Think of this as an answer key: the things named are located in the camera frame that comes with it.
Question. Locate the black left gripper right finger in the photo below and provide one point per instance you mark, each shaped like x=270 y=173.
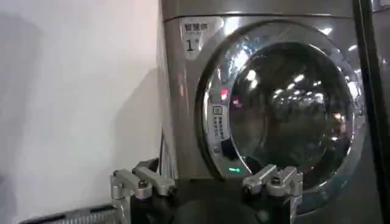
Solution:
x=274 y=180

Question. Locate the round glass dryer door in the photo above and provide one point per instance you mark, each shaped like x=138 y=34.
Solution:
x=283 y=106

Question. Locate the grey neighbouring dryer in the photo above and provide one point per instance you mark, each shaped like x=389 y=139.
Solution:
x=382 y=45

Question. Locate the grey ribbed basket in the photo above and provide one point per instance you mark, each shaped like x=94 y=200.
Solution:
x=76 y=215

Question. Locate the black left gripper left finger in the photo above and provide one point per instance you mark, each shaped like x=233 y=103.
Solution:
x=143 y=181

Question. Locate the grey dryer numbered one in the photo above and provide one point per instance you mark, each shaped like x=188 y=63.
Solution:
x=182 y=100

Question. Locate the white number label sticker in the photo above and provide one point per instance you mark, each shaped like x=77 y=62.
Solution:
x=195 y=36

